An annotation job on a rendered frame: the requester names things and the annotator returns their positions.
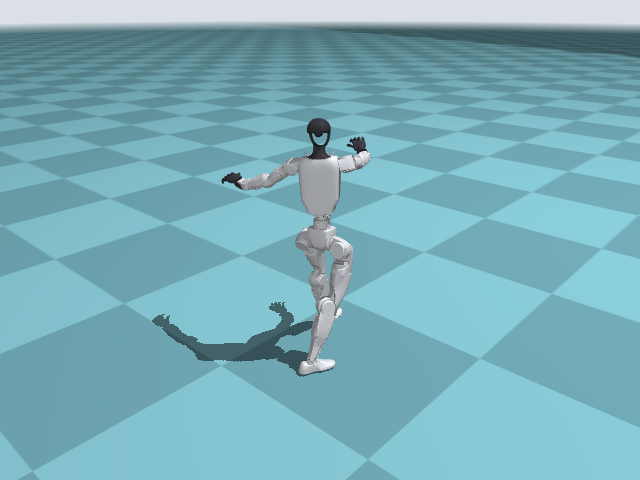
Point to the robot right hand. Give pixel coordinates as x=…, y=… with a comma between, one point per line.
x=358, y=145

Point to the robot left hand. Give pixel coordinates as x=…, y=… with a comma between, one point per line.
x=232, y=178

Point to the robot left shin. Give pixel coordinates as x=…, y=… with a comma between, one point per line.
x=321, y=291

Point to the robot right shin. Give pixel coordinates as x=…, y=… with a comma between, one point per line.
x=321, y=327

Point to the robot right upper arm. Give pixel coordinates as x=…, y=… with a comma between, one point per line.
x=350, y=163

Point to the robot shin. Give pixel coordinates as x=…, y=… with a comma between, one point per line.
x=321, y=327
x=321, y=291

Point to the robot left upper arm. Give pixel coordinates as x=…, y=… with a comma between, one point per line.
x=290, y=167

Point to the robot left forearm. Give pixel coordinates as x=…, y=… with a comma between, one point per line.
x=253, y=183

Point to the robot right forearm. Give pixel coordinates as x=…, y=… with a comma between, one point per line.
x=365, y=157

